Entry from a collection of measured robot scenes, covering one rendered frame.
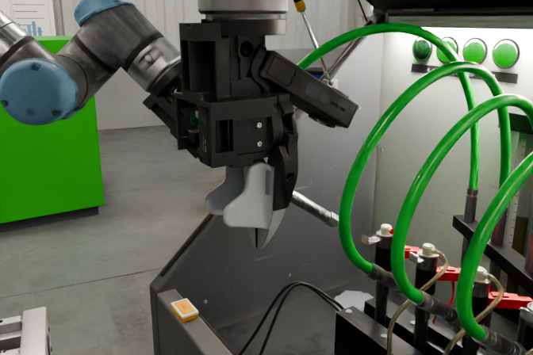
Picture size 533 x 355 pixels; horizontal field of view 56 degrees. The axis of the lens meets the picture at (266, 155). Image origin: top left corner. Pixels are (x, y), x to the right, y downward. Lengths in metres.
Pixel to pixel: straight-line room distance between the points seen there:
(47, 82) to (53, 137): 3.19
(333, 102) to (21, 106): 0.35
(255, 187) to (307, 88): 0.10
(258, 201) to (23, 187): 3.46
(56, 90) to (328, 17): 7.49
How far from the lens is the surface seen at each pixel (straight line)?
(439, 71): 0.66
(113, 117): 7.07
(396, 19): 1.08
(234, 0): 0.40
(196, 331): 0.87
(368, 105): 1.14
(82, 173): 3.89
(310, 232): 1.12
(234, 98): 0.41
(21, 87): 0.62
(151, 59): 0.72
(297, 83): 0.44
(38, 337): 0.84
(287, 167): 0.42
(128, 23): 0.74
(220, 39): 0.41
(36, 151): 3.81
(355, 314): 0.86
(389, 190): 1.17
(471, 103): 0.87
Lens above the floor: 1.44
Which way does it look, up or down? 15 degrees down
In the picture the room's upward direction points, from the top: straight up
